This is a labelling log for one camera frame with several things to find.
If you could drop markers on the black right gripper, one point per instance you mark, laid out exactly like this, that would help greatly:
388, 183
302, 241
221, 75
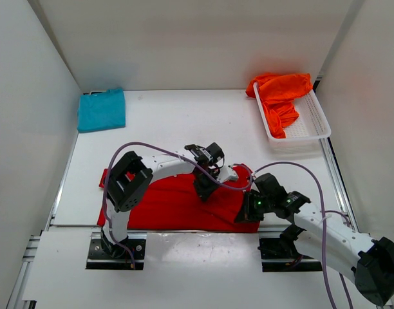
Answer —
248, 209

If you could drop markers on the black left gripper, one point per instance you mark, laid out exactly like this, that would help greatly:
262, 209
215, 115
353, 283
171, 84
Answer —
203, 185

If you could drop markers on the red t shirt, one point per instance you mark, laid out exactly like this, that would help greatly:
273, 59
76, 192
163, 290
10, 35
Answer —
172, 204

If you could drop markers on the teal t shirt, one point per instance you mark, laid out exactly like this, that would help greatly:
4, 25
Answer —
102, 111

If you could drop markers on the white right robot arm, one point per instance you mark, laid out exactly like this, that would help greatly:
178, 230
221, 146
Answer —
365, 261

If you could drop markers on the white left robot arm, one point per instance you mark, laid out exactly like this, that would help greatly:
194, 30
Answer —
127, 181

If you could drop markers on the orange t shirt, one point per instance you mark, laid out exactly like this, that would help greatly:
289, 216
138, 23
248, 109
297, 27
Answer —
277, 94

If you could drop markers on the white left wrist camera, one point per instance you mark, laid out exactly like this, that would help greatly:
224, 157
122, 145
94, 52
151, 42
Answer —
226, 174

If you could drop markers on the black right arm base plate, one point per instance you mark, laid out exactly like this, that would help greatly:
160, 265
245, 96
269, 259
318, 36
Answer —
274, 258

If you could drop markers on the white wire rack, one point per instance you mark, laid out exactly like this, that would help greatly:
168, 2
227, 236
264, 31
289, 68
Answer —
304, 134

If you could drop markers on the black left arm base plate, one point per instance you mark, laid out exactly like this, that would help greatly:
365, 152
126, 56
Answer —
101, 258

